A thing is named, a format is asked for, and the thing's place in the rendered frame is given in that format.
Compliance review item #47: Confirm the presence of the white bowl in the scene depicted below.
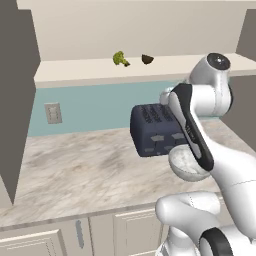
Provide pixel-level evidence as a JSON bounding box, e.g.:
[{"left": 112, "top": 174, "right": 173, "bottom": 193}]
[{"left": 168, "top": 146, "right": 212, "bottom": 183}]

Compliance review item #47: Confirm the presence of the beige panelled base cabinet door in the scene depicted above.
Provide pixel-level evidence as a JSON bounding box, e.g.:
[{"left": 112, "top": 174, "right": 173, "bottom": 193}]
[{"left": 112, "top": 206, "right": 170, "bottom": 256}]

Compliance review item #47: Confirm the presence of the grey open cabinet door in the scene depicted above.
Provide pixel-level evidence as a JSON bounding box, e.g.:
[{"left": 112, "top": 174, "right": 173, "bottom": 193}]
[
  {"left": 218, "top": 8, "right": 256, "bottom": 153},
  {"left": 0, "top": 0, "right": 42, "bottom": 206}
]

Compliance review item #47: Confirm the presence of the dark blue toaster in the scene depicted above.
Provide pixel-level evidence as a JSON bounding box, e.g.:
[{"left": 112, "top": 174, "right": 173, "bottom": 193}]
[{"left": 129, "top": 102, "right": 190, "bottom": 158}]

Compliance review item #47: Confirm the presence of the green broccoli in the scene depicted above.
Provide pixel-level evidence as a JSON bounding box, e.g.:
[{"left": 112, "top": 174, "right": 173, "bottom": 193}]
[{"left": 112, "top": 50, "right": 131, "bottom": 68}]

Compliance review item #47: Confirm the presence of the grey wall socket plate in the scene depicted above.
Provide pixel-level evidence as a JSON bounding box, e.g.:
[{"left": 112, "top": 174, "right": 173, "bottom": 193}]
[{"left": 44, "top": 102, "right": 63, "bottom": 125}]

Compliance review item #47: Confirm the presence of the beige open wall cabinet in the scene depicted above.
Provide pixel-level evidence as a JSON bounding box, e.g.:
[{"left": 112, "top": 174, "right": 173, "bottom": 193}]
[{"left": 15, "top": 0, "right": 256, "bottom": 89}]

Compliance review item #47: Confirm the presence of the grey cabinet door handle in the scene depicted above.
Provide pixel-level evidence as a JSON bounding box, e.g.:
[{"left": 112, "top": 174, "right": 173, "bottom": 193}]
[{"left": 75, "top": 219, "right": 85, "bottom": 250}]

